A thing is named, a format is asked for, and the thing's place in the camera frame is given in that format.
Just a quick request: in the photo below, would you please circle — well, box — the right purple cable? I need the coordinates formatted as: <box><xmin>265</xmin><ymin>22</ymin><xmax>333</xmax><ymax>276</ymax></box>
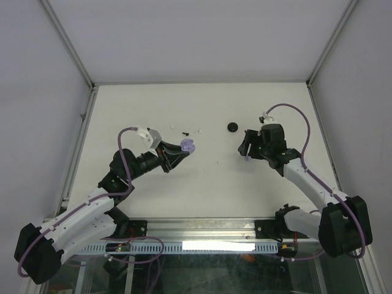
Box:
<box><xmin>265</xmin><ymin>103</ymin><xmax>367</xmax><ymax>260</ymax></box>

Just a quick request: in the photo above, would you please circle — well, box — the purple earbud charging case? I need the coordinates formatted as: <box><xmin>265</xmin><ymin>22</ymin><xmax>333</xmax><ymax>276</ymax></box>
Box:
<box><xmin>180</xmin><ymin>138</ymin><xmax>195</xmax><ymax>154</ymax></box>

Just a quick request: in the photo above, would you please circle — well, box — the aluminium frame post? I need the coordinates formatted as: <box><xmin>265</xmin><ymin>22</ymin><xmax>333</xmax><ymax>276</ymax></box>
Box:
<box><xmin>37</xmin><ymin>0</ymin><xmax>95</xmax><ymax>89</ymax></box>
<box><xmin>306</xmin><ymin>0</ymin><xmax>360</xmax><ymax>88</ymax></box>

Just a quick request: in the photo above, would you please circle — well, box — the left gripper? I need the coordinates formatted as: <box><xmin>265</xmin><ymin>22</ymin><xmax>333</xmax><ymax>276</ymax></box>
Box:
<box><xmin>126</xmin><ymin>141</ymin><xmax>189</xmax><ymax>181</ymax></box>

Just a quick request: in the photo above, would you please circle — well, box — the slotted cable duct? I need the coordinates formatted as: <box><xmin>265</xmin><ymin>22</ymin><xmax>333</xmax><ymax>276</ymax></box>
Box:
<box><xmin>72</xmin><ymin>240</ymin><xmax>278</xmax><ymax>255</ymax></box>

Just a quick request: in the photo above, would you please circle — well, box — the left aluminium frame post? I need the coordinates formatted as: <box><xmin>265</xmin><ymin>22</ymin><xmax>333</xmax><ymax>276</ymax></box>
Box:
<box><xmin>37</xmin><ymin>0</ymin><xmax>95</xmax><ymax>89</ymax></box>

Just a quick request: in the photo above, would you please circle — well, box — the black earbud charging case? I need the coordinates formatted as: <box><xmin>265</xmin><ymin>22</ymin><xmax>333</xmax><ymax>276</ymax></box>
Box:
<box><xmin>227</xmin><ymin>122</ymin><xmax>238</xmax><ymax>132</ymax></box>

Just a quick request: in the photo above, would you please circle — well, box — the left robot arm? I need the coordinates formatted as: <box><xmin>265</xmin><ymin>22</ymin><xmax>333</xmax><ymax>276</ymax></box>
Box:
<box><xmin>14</xmin><ymin>138</ymin><xmax>195</xmax><ymax>284</ymax></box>

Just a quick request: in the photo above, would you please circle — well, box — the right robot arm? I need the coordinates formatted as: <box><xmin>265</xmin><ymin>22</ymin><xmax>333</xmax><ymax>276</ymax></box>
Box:
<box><xmin>238</xmin><ymin>124</ymin><xmax>373</xmax><ymax>257</ymax></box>

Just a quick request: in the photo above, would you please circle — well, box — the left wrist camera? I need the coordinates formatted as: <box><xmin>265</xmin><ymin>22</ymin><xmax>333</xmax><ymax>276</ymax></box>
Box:
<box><xmin>136</xmin><ymin>127</ymin><xmax>162</xmax><ymax>150</ymax></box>

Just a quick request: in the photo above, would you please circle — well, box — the purple cable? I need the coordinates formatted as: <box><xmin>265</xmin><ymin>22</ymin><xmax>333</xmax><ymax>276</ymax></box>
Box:
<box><xmin>265</xmin><ymin>103</ymin><xmax>367</xmax><ymax>260</ymax></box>
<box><xmin>17</xmin><ymin>126</ymin><xmax>141</xmax><ymax>278</ymax></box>

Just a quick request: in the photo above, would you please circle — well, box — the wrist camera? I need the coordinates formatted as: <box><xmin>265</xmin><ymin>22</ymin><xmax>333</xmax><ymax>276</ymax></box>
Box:
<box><xmin>258</xmin><ymin>112</ymin><xmax>274</xmax><ymax>124</ymax></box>
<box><xmin>136</xmin><ymin>127</ymin><xmax>162</xmax><ymax>150</ymax></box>

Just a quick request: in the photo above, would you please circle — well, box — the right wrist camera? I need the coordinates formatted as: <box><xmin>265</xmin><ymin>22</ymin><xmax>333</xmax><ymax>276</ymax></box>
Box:
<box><xmin>258</xmin><ymin>112</ymin><xmax>274</xmax><ymax>124</ymax></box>

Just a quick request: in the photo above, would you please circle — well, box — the right aluminium frame post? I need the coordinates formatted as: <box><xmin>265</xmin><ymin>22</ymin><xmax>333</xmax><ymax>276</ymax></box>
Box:
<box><xmin>306</xmin><ymin>0</ymin><xmax>360</xmax><ymax>88</ymax></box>

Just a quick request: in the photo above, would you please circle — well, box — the aluminium mounting rail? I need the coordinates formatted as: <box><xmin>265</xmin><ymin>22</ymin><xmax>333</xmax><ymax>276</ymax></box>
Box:
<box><xmin>38</xmin><ymin>216</ymin><xmax>368</xmax><ymax>243</ymax></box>

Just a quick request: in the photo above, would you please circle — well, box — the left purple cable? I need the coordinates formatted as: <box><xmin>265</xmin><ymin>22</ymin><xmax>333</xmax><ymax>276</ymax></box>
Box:
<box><xmin>17</xmin><ymin>126</ymin><xmax>141</xmax><ymax>278</ymax></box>

